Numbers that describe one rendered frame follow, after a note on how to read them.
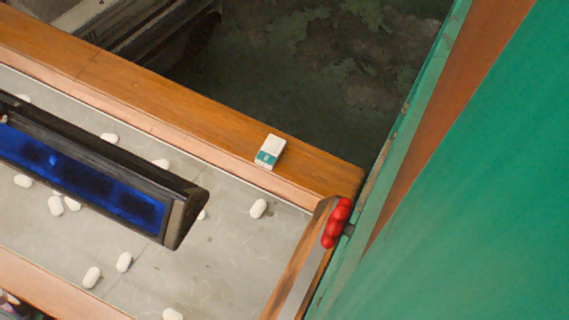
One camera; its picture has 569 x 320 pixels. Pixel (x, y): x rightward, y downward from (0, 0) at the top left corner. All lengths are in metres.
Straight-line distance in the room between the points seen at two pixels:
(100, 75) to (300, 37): 1.22
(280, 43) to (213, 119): 1.17
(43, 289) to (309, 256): 0.42
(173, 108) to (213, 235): 0.26
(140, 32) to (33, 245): 0.92
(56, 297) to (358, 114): 1.36
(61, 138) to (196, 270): 0.39
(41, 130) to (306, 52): 1.61
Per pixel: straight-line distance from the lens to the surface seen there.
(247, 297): 0.91
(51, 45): 1.18
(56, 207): 0.98
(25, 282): 0.95
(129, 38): 1.73
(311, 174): 0.97
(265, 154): 0.96
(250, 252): 0.93
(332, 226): 0.39
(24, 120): 0.64
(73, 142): 0.61
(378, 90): 2.08
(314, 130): 1.93
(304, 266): 0.80
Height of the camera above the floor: 1.62
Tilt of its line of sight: 61 degrees down
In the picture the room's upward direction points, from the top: 10 degrees clockwise
